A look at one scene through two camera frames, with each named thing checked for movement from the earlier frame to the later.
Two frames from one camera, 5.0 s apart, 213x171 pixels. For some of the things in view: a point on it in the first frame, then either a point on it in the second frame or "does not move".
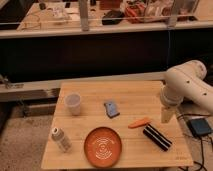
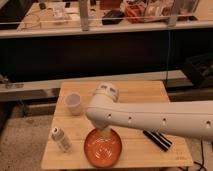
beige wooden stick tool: (167, 113) -> (106, 132)
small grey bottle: (60, 138) does not move
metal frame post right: (172, 22) does not move
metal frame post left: (83, 7) does not move
